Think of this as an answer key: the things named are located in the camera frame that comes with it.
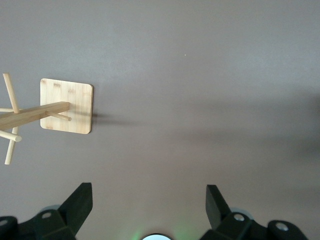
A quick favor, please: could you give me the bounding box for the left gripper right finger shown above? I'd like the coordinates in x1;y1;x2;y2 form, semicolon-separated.
199;184;308;240

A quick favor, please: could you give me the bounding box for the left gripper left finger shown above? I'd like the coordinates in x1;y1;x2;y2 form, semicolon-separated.
0;182;94;240

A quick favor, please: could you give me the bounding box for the wooden cup rack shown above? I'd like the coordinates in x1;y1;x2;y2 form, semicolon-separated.
0;72;94;166

